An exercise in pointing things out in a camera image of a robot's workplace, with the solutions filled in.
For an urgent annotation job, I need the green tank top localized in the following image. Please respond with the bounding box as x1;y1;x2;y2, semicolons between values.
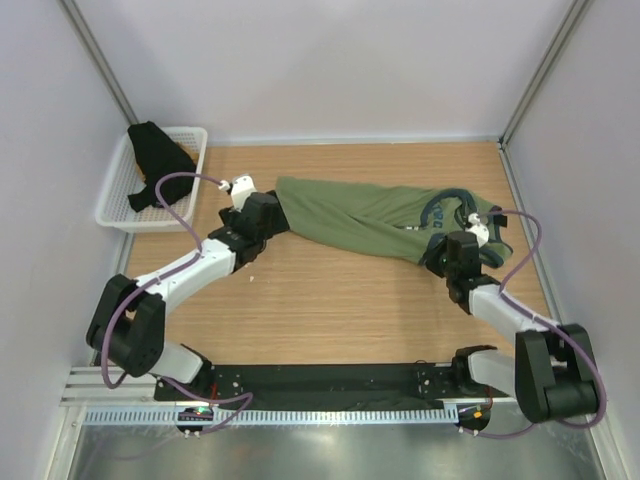
275;176;499;266

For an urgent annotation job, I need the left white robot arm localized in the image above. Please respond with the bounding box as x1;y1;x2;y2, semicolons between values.
86;191;289;400

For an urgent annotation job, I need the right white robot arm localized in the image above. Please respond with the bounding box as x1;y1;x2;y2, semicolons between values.
421;231;606;428

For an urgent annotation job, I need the black tank top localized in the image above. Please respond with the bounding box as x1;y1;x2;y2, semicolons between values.
127;121;196;212

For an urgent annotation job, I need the orange garment in basket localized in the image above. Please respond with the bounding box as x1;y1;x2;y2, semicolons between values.
176;142;199;164

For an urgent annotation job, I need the white plastic basket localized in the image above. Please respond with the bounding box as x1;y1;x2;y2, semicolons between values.
94;126;208;234

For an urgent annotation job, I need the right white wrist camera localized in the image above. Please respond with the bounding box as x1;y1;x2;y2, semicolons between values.
465;213;490;247

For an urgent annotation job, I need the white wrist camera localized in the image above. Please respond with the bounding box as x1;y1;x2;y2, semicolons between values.
229;174;256;211
465;213;490;247

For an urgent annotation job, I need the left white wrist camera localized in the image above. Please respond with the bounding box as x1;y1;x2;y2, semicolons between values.
229;174;256;211

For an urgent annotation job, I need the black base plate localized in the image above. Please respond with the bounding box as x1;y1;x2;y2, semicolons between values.
183;361;505;400

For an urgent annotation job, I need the slotted grey cable duct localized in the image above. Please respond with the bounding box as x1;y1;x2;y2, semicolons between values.
83;405;458;427

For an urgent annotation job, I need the aluminium frame rail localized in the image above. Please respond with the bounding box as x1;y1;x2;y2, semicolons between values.
60;364;166;407

